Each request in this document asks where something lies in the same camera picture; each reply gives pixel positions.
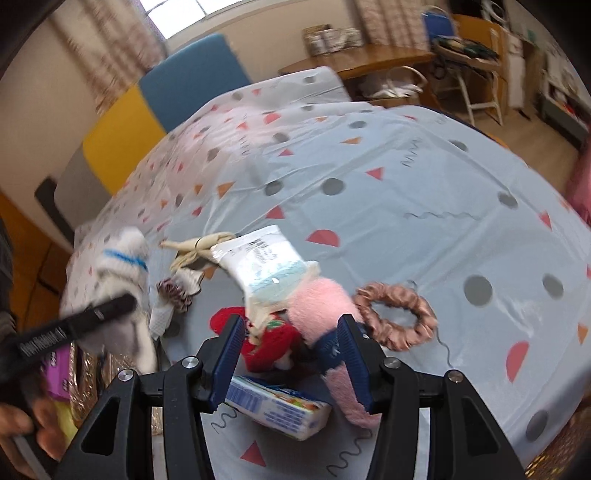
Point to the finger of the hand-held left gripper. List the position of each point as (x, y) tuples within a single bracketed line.
[(69, 328)]

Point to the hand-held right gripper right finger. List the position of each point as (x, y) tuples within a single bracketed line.
[(353, 364)]

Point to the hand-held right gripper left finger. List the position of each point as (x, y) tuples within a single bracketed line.
[(228, 364)]

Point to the red plush toy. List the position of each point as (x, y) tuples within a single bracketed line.
[(270, 344)]

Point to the pink satin scrunchie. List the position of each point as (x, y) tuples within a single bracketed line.
[(415, 333)]

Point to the pink fluffy sock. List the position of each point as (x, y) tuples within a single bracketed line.
[(318, 300)]

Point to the blue white tissue pack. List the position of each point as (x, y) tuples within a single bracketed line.
[(286, 410)]

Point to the white fluffy sock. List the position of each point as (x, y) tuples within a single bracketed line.
[(124, 258)]

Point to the striped pink scrunchie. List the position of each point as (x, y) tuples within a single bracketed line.
[(173, 291)]

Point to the beige bandage roll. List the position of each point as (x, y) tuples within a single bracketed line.
[(194, 244)]

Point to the person's left hand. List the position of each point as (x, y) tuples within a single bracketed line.
[(16, 422)]

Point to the purple box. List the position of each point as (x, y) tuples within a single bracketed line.
[(55, 367)]

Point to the orange wooden wardrobe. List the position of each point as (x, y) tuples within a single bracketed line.
[(27, 272)]

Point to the printed plastic tablecloth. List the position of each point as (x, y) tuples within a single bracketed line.
[(392, 184)]

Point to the gold glitter cloth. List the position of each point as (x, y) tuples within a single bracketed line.
[(547, 461)]

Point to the grey yellow blue sofa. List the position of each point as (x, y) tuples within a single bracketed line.
[(194, 78)]

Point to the wicker basket with white cloth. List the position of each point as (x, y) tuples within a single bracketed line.
[(397, 86)]

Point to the patterned beige curtain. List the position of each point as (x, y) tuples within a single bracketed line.
[(106, 41), (397, 21)]

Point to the pink cushion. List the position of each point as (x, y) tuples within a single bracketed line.
[(581, 184)]

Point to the wooden desk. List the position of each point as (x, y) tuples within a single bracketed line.
[(369, 57)]

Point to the brown patterned pouches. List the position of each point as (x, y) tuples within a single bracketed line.
[(332, 39)]

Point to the dark low cabinet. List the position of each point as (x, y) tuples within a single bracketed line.
[(565, 110)]

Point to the window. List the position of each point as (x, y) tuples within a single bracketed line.
[(198, 16)]

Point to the white chair with blue back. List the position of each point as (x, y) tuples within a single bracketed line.
[(438, 25)]

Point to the wooden shelf unit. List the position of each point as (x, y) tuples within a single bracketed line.
[(496, 41)]

